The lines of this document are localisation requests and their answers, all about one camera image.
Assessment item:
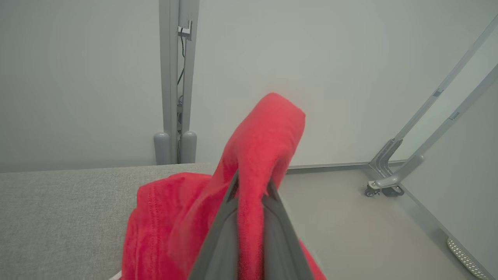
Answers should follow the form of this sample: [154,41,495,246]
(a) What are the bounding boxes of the thin dark cable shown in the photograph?
[177,37,186,156]

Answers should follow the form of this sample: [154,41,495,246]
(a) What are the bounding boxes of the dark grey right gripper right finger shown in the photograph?
[262,180,314,280]

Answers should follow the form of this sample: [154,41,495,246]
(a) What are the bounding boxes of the white perforated plastic piece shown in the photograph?
[447,237,491,280]

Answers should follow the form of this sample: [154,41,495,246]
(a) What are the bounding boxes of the red jersey shirt white sleeves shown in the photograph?
[111,92,327,280]

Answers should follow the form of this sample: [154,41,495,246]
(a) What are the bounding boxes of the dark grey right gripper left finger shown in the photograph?
[188,170,239,280]

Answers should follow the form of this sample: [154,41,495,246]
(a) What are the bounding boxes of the white partition screen grey frame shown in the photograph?
[365,64,498,280]
[180,0,498,175]
[0,0,179,173]

